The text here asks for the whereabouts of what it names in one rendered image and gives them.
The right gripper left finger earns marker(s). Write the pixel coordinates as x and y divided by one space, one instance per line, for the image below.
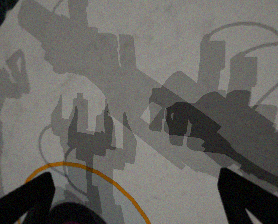
35 196

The orange painted ring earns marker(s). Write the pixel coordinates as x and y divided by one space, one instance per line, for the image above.
96 172

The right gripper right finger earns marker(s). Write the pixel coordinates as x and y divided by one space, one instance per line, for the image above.
238 193

